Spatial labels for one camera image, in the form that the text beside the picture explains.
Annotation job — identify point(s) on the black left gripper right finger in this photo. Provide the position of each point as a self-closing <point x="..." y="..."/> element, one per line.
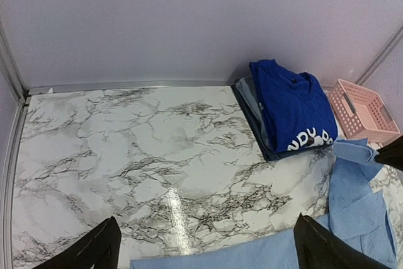
<point x="344" y="243"/>

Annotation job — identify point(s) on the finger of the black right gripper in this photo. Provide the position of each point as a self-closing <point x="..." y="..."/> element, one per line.
<point x="391" y="154"/>

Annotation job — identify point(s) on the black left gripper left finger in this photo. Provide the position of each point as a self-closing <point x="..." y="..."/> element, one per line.
<point x="99" y="248"/>

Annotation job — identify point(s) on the light blue shirt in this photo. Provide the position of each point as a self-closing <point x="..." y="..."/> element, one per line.
<point x="349" y="191"/>

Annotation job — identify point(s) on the royal blue printed t-shirt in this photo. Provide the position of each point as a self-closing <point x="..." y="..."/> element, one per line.
<point x="295" y="110"/>

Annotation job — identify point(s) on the pink perforated plastic basket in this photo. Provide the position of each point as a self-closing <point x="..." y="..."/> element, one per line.
<point x="362" y="113"/>

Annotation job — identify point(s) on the folded dark blue garment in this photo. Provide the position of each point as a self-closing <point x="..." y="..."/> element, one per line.
<point x="252" y="130"/>

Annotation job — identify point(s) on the folded light blue jeans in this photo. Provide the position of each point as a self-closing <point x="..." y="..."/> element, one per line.
<point x="246" y="89"/>

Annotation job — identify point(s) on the aluminium back table edge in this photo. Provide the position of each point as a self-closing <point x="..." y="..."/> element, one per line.
<point x="67" y="88"/>

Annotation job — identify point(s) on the right aluminium corner post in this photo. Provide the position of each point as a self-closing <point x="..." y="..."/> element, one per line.
<point x="380" y="57"/>

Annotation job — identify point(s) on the aluminium corner post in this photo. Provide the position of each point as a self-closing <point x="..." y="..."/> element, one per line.
<point x="10" y="71"/>
<point x="380" y="57"/>

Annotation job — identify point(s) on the left aluminium corner post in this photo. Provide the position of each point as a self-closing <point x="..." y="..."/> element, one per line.
<point x="10" y="71"/>

